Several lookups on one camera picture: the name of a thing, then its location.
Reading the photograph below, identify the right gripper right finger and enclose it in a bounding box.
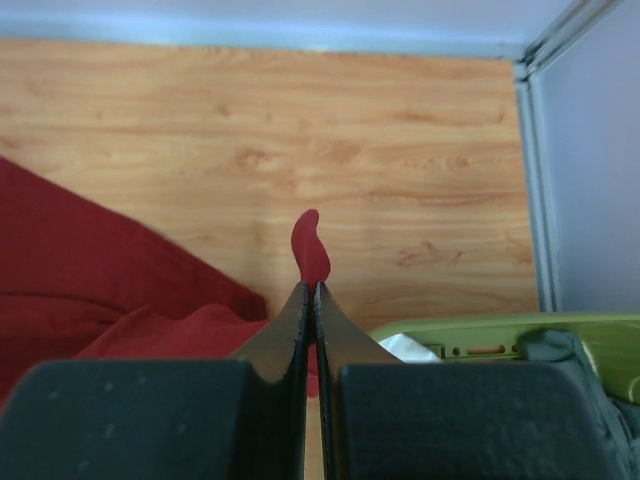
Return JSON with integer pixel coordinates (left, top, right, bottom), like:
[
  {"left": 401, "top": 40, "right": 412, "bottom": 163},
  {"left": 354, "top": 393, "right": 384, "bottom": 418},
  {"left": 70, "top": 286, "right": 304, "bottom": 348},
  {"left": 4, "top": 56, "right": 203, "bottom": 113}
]
[{"left": 314, "top": 284, "right": 620, "bottom": 479}]

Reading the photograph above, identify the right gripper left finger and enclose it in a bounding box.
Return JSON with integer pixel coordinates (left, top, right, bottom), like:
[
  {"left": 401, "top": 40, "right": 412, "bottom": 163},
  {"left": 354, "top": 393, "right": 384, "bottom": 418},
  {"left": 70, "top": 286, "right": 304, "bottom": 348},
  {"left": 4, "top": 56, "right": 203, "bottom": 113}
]
[{"left": 1, "top": 284, "right": 309, "bottom": 479}]

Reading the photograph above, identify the red t-shirt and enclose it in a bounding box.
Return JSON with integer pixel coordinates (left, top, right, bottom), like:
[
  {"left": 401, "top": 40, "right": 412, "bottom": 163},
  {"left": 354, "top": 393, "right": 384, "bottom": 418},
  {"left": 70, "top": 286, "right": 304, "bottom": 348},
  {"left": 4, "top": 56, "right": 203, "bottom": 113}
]
[{"left": 0, "top": 157, "right": 334, "bottom": 401}]

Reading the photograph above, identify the white t-shirt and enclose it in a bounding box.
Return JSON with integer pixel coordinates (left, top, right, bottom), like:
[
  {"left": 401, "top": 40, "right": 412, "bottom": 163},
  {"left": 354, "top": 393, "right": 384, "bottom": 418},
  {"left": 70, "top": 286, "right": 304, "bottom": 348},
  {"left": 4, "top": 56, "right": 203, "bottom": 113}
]
[{"left": 378, "top": 333, "right": 442, "bottom": 364}]

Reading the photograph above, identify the grey t-shirt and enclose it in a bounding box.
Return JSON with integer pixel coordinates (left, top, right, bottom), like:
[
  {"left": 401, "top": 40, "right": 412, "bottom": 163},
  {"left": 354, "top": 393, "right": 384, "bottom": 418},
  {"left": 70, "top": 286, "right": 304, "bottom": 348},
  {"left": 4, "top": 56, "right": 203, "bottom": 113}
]
[{"left": 517, "top": 330, "right": 639, "bottom": 479}]

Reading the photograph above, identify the green plastic bin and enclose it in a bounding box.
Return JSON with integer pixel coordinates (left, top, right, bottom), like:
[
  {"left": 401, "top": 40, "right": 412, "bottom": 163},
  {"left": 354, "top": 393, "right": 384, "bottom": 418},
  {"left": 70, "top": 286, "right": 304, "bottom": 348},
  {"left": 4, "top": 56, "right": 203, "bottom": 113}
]
[{"left": 369, "top": 312, "right": 639, "bottom": 404}]

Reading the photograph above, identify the right aluminium frame post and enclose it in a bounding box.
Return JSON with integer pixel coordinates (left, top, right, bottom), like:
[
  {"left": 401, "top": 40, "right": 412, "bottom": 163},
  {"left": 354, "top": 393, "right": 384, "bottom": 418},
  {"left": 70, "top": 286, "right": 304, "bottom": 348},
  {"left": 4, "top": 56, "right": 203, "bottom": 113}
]
[{"left": 515, "top": 1, "right": 639, "bottom": 311}]

